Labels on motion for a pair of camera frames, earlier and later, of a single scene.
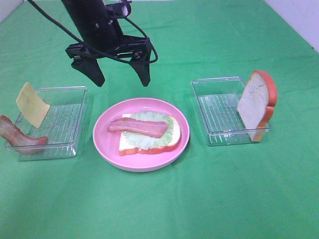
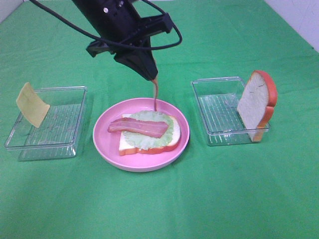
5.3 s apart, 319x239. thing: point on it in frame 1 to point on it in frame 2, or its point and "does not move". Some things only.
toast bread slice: x=126 y=149 does not move
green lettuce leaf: x=141 y=141 does not move
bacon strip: x=18 y=140 to x=156 y=83
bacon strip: x=151 y=128 does not move
